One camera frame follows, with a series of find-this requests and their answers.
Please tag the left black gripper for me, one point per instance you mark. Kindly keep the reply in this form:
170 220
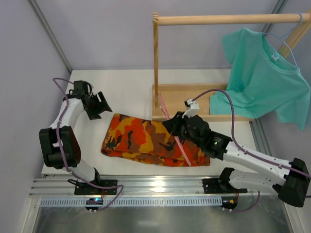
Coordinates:
95 107

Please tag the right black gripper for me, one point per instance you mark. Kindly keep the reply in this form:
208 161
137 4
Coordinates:
175 124

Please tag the orange camouflage trousers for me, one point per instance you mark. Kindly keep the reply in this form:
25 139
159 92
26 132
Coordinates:
140 140

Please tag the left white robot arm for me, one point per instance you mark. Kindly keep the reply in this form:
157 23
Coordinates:
60 148

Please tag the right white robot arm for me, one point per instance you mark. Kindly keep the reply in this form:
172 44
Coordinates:
288 180

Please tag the wooden clothes rack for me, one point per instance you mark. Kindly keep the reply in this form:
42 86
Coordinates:
167 99

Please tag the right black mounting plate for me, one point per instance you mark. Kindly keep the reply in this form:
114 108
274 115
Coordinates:
212 186

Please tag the black mounting plate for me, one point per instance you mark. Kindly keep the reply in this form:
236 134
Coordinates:
212 186
82 188

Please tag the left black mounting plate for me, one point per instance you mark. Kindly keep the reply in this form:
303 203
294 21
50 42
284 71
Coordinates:
82 188

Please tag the teal t-shirt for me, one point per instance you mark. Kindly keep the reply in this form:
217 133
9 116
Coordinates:
261 81

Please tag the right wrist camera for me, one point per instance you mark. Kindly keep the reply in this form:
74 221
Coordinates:
192 108

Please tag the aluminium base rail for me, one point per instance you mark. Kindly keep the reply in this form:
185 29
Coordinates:
61 185

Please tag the slotted cable duct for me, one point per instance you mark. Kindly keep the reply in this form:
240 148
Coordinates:
133 202

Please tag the light blue wire hanger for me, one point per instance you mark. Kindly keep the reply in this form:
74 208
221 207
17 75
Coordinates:
284 37

